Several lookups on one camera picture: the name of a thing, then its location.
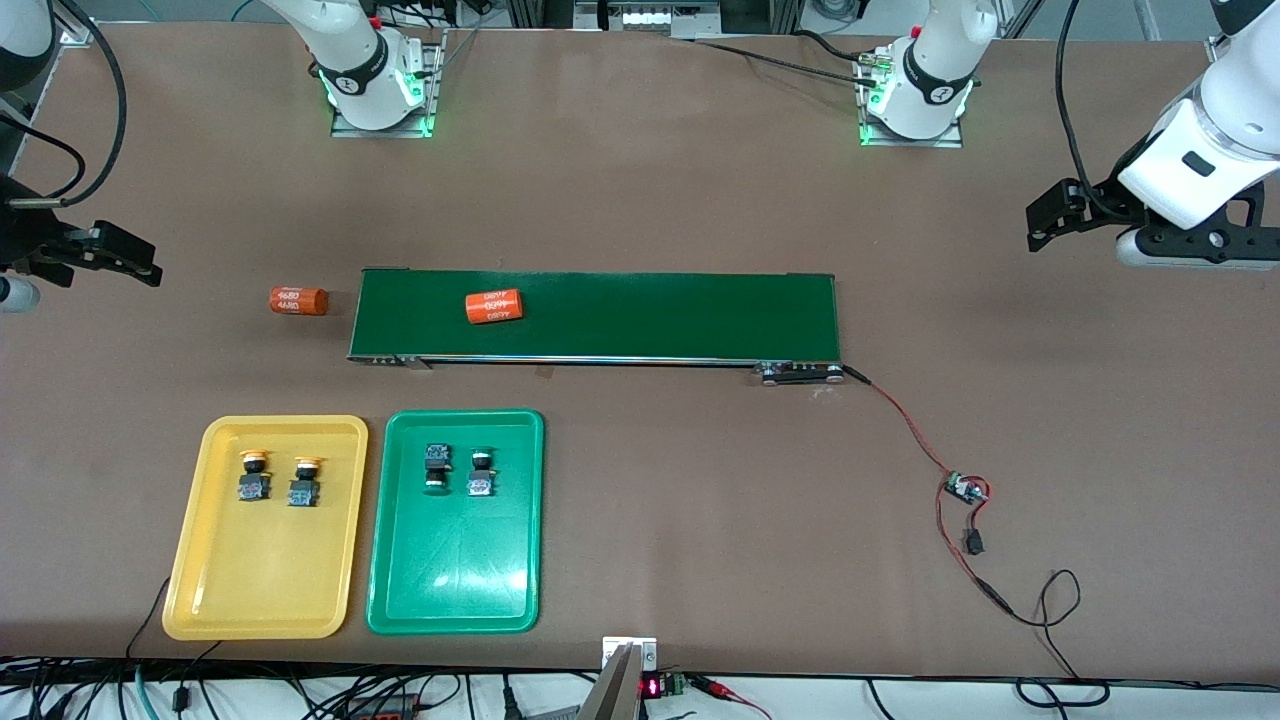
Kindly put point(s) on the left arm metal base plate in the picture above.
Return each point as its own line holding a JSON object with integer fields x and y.
{"x": 910, "y": 143}

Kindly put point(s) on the yellow push button switch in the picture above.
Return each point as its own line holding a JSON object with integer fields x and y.
{"x": 254, "y": 487}
{"x": 302, "y": 493}

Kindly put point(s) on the green push button switch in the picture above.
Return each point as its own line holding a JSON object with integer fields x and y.
{"x": 481, "y": 487}
{"x": 437, "y": 455}

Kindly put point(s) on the metal frame with white strip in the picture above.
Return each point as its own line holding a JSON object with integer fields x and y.
{"x": 650, "y": 18}

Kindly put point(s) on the red digit display module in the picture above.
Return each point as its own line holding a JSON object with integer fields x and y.
{"x": 652, "y": 687}

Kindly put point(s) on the small circuit board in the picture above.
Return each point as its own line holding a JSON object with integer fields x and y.
{"x": 965, "y": 488}

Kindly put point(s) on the orange cylindrical battery cell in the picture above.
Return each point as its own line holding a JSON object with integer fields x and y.
{"x": 298, "y": 301}
{"x": 495, "y": 307}

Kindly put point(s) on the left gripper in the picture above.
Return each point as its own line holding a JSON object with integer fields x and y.
{"x": 1108, "y": 195}

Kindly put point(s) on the red clip lead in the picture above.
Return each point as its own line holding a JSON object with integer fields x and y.
{"x": 715, "y": 688}

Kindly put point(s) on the grey metal camera bracket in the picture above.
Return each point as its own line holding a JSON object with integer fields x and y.
{"x": 615, "y": 690}

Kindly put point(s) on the green belt conveyor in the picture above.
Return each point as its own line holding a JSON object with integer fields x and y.
{"x": 650, "y": 315}

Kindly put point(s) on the aluminium frame post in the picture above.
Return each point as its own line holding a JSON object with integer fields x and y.
{"x": 1215, "y": 48}
{"x": 78, "y": 32}

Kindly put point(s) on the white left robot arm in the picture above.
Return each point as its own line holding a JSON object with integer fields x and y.
{"x": 955, "y": 25}

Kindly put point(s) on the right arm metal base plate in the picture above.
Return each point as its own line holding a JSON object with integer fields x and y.
{"x": 436, "y": 90}

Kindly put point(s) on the green plastic tray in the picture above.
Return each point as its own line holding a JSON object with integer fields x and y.
{"x": 455, "y": 570}

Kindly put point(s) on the yellow plastic tray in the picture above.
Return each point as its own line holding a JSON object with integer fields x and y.
{"x": 250, "y": 570}

